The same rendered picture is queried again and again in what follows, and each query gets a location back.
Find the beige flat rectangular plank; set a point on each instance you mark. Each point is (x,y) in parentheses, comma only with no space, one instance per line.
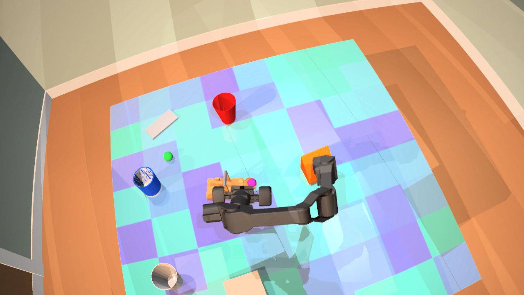
(162,123)

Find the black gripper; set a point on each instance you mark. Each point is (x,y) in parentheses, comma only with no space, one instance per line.
(264,197)

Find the green ball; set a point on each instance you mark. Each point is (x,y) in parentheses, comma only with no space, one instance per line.
(168,156)

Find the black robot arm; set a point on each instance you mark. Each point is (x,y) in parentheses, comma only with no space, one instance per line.
(239,217)

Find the red plastic cup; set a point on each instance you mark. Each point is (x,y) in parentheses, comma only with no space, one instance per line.
(225,106)

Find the blue cup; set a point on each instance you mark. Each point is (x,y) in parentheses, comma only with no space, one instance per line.
(146,180)

